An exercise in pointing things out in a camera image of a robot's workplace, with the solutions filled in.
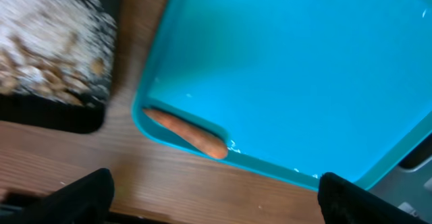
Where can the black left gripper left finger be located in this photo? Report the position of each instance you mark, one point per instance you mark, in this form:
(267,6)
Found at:
(86,200)

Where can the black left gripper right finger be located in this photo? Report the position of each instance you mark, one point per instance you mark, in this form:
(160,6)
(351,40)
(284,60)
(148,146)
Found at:
(342,202)

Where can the orange carrot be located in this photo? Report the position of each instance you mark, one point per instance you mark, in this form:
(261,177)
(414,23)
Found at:
(204,141)

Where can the grey dishwasher rack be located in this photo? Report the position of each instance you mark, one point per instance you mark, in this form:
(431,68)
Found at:
(408,185)

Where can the teal plastic tray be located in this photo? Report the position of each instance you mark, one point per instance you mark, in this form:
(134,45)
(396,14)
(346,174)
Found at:
(295,88)

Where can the rice and food scraps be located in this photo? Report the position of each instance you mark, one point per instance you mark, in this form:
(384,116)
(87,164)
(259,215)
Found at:
(60,50)

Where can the black rectangular tray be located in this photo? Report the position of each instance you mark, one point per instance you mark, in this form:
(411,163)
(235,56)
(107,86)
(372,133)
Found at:
(29,109)

